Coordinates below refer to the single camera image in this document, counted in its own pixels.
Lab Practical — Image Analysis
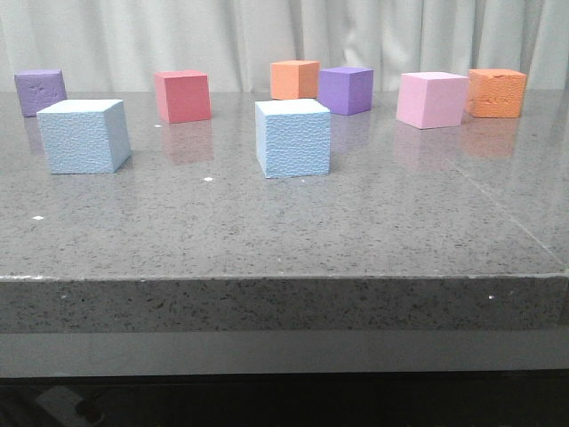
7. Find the light blue foam block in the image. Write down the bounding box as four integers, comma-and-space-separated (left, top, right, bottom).
255, 99, 331, 178
36, 99, 131, 174

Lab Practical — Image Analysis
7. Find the orange foam block centre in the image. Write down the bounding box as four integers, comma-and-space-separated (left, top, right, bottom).
270, 60, 320, 100

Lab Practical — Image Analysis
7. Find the orange foam block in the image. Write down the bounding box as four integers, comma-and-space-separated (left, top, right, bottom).
270, 60, 320, 100
465, 68, 527, 118

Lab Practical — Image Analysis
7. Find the purple foam block centre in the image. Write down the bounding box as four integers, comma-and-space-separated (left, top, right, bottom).
317, 67, 374, 116

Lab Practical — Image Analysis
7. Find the purple foam block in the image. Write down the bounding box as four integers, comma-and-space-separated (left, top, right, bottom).
14, 68, 68, 117
317, 67, 374, 116

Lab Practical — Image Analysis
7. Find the red foam block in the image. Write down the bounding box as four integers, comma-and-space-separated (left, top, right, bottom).
154, 69, 212, 124

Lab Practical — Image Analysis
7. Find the pink foam block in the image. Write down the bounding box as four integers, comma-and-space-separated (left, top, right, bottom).
396, 71, 469, 129

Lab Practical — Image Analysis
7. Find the orange foam block right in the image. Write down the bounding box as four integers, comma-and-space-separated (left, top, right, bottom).
465, 68, 527, 118

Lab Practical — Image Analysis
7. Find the white pleated curtain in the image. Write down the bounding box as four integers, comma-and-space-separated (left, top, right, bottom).
1, 1, 568, 92

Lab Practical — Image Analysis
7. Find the purple foam block far left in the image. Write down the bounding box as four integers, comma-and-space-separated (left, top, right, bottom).
14, 68, 68, 117

